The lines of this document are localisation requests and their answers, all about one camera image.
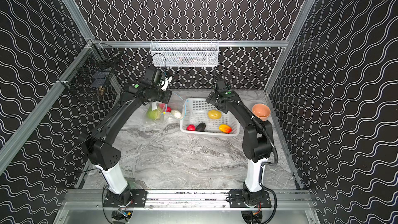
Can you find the orange ceramic cup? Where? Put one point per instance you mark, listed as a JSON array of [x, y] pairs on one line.
[[261, 111]]

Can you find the green cabbage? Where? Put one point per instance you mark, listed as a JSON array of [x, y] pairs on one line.
[[154, 114]]

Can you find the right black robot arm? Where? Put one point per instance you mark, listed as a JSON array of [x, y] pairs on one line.
[[258, 142]]

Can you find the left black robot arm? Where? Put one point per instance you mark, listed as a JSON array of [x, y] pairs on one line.
[[98, 144]]

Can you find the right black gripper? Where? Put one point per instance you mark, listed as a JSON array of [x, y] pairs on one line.
[[212, 97]]

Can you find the orange yellow mango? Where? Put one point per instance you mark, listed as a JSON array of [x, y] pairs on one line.
[[225, 128]]

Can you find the clear zip top bag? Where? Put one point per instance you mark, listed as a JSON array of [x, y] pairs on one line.
[[175, 108]]

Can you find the white wire wall basket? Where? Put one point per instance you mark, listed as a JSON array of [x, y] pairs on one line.
[[184, 53]]

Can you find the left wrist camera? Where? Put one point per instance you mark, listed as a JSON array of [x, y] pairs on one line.
[[166, 82]]

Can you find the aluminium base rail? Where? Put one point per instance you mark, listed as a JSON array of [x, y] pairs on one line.
[[183, 200]]

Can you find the black wire wall basket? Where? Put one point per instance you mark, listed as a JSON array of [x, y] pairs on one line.
[[91, 80]]

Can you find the red strawberry front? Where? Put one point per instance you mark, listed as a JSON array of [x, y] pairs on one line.
[[191, 128]]

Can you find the yellow potato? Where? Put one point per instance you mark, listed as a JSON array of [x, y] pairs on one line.
[[214, 114]]

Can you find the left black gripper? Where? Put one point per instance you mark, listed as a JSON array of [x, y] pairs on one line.
[[165, 96]]

